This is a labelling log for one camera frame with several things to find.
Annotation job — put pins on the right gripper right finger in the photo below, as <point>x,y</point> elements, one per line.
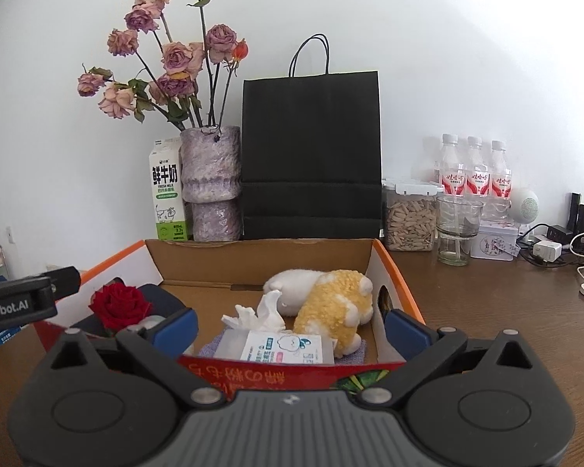
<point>457,396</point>

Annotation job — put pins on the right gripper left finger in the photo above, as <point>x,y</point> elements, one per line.
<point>111,397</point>

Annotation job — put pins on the red artificial rose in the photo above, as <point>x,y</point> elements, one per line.
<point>118,306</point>

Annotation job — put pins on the wet wipes pack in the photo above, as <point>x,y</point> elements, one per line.
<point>282,348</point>

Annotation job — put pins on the white yellow plush toy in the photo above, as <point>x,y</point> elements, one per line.
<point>331,304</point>

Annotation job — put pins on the white tissue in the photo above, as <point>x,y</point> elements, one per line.
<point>265,318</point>

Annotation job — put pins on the white tin box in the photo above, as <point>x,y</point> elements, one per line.
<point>496,240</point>

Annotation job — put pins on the white power adapter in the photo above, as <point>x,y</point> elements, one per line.
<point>548,251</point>

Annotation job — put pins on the clear glass cup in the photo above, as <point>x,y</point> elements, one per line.
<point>458,223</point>

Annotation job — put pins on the white green milk carton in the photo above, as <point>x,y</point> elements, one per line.
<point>166,188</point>

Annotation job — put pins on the water bottle red label right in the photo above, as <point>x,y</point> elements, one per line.
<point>500,185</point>

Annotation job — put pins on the water bottle red label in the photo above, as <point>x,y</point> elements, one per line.
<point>500,185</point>
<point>452,172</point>
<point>477,173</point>

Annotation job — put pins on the white round speaker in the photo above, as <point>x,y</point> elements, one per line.
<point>524,206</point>

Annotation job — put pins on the clear jar of seeds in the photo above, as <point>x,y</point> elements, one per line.
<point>410,215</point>

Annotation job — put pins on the black charger blocks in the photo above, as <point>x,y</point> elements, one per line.
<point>571,235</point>

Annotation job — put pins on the water bottle red label left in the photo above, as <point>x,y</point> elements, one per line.
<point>452,172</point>

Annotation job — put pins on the water bottle red label middle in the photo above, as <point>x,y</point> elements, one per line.
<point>477,173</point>

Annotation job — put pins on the purple ceramic vase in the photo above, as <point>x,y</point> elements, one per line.
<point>210,175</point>

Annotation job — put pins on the dried pink rose bouquet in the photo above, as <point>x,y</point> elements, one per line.
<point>185,82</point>

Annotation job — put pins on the black paper shopping bag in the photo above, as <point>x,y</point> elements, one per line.
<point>311,164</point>

